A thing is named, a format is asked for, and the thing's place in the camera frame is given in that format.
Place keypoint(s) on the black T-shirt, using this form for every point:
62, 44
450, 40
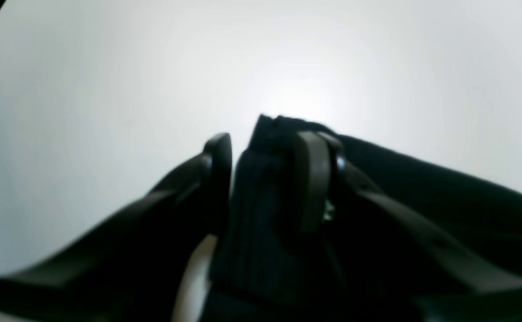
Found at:
263, 269

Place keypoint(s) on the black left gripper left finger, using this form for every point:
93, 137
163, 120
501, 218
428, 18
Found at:
129, 268

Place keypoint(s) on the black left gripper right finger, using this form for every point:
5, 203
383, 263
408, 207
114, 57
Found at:
385, 262

